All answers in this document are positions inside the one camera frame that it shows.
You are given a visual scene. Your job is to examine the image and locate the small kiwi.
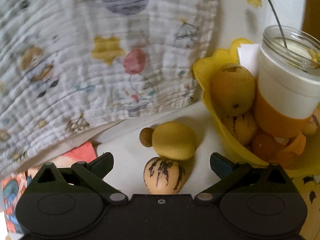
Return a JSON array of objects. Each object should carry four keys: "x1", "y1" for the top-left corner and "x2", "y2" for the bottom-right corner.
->
[{"x1": 139, "y1": 127, "x2": 157, "y2": 147}]

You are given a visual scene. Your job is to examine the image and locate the yellow round fruit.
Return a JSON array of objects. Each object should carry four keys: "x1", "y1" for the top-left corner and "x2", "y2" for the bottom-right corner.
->
[{"x1": 152, "y1": 121, "x2": 197, "y2": 161}]

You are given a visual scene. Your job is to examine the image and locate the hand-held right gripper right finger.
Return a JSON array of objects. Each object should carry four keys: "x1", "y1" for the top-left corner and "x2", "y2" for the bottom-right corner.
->
[{"x1": 195, "y1": 152, "x2": 293, "y2": 203}]

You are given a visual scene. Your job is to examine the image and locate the pale striped pepino melon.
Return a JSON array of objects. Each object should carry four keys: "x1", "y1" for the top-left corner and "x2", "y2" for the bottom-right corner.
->
[
  {"x1": 221, "y1": 112, "x2": 258, "y2": 146},
  {"x1": 301, "y1": 107, "x2": 320, "y2": 136},
  {"x1": 143, "y1": 157, "x2": 186, "y2": 195}
]

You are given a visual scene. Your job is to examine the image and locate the yellow plastic bowl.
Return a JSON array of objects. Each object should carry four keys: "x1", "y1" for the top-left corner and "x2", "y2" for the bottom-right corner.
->
[{"x1": 192, "y1": 38, "x2": 320, "y2": 179}]

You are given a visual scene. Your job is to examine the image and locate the small orange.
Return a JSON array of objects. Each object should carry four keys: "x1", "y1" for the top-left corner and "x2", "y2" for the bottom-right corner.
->
[{"x1": 251, "y1": 132, "x2": 282, "y2": 158}]

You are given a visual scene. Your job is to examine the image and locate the white paper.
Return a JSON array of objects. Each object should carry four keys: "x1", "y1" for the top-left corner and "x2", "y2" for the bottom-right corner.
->
[{"x1": 236, "y1": 44, "x2": 263, "y2": 77}]

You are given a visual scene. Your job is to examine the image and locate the printed white blanket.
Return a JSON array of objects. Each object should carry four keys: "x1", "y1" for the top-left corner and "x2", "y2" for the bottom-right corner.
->
[{"x1": 0, "y1": 0, "x2": 219, "y2": 178}]

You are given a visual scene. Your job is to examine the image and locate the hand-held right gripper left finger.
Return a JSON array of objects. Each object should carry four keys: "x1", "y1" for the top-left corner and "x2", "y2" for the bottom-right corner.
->
[{"x1": 32, "y1": 152, "x2": 128, "y2": 204}]

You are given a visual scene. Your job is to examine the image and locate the yellow mango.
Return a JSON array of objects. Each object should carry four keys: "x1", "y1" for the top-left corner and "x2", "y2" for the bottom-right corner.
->
[{"x1": 210, "y1": 64, "x2": 257, "y2": 117}]

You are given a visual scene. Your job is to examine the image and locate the white and orange jar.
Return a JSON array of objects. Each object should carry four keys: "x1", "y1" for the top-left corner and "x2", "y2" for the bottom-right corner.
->
[{"x1": 254, "y1": 25, "x2": 320, "y2": 164}]

